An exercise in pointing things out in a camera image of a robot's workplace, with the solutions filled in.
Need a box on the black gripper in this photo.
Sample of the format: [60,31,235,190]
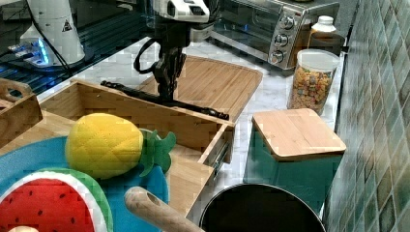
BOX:
[154,18,190,100]

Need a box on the black drawer handle bar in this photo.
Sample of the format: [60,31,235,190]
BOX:
[101,80,229,120]

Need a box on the wooden drawer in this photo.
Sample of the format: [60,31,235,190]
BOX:
[1,80,234,216]

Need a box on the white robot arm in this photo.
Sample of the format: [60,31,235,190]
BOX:
[133,0,220,101]

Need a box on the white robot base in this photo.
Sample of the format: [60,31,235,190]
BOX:
[8,0,94,70]

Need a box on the bamboo cutting board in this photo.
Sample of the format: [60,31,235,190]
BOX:
[138,55,262,124]

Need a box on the yellow plush pineapple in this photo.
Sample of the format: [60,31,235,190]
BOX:
[65,113,176,180]

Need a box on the silver toaster oven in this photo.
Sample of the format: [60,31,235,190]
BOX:
[206,0,340,71]

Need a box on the cereal container with lid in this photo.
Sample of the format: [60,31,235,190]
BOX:
[287,48,339,115]

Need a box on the blue round mat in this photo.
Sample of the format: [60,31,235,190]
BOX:
[0,136,169,232]

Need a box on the teal box with wooden lid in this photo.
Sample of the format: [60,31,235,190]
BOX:
[243,108,346,213]

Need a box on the white capped bottle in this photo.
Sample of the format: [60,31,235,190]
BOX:
[308,15,345,56]

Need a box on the dark round pan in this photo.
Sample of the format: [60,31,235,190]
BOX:
[199,184,326,232]

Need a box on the plush watermelon slice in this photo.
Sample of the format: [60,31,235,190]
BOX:
[1,168,113,232]

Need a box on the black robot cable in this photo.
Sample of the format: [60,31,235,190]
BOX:
[132,37,162,75]

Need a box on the wooden pan handle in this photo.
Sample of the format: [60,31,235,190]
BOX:
[124,187,205,232]

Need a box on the wooden tray with handle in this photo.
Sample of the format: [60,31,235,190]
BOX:
[0,78,43,147]

